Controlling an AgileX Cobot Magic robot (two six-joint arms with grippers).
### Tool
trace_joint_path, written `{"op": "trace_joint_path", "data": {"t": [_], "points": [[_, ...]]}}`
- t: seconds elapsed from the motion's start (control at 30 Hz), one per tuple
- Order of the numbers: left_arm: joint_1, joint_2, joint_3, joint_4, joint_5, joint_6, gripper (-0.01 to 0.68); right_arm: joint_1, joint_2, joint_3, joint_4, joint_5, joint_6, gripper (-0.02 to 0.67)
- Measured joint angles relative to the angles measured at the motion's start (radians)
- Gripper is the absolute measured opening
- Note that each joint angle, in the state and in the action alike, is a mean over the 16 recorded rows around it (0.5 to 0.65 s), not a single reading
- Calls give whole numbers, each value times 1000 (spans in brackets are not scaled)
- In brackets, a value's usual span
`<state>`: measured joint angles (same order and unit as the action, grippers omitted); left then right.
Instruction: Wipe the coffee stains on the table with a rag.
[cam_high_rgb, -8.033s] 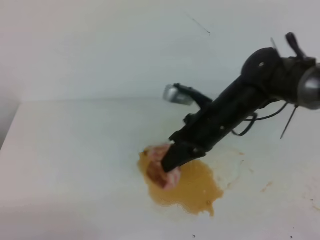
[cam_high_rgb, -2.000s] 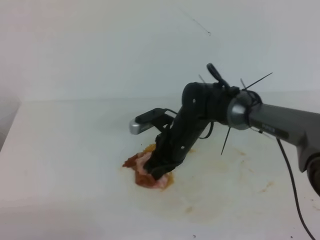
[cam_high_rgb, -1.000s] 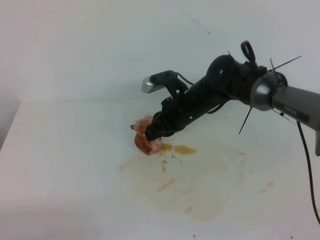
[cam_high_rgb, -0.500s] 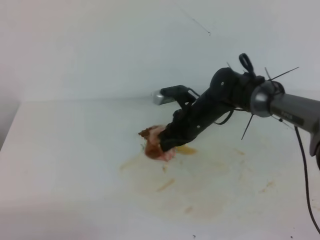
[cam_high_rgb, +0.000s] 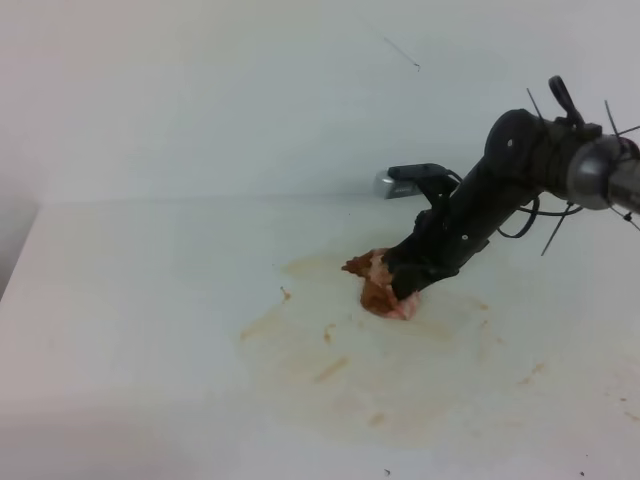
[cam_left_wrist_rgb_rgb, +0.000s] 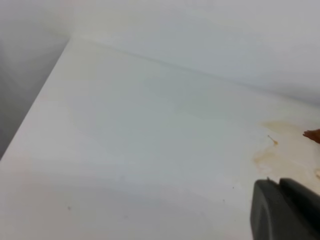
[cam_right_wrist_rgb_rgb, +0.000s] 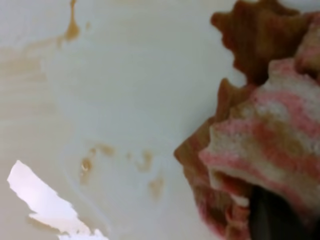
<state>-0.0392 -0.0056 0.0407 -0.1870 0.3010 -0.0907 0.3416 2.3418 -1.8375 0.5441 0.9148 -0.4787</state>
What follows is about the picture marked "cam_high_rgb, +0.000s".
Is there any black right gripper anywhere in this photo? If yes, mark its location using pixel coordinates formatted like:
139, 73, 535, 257
387, 184, 520, 301

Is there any pink striped stained rag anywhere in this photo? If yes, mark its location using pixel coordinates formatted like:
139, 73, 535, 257
341, 248, 420, 321

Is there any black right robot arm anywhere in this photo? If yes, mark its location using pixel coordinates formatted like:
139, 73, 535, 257
383, 76, 639, 300

